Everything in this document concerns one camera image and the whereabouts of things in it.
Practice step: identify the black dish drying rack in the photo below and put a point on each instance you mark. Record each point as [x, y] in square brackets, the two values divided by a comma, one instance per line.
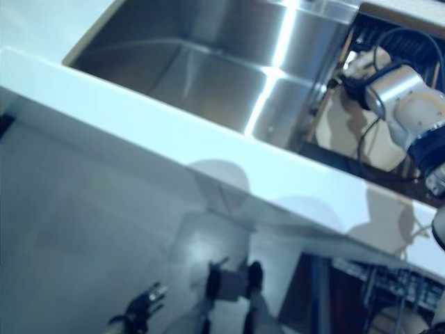
[410, 41]

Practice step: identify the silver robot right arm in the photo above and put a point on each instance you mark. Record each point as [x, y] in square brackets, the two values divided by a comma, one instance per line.
[410, 101]

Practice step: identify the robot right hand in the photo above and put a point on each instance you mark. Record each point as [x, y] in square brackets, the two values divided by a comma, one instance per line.
[358, 66]

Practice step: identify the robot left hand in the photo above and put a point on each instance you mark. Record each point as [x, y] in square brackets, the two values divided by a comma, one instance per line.
[142, 306]

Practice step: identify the white glossy cabinet door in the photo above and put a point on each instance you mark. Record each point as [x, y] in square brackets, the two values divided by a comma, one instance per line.
[104, 167]
[295, 222]

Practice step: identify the stainless steel sink basin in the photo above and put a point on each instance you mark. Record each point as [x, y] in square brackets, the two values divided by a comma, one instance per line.
[208, 69]

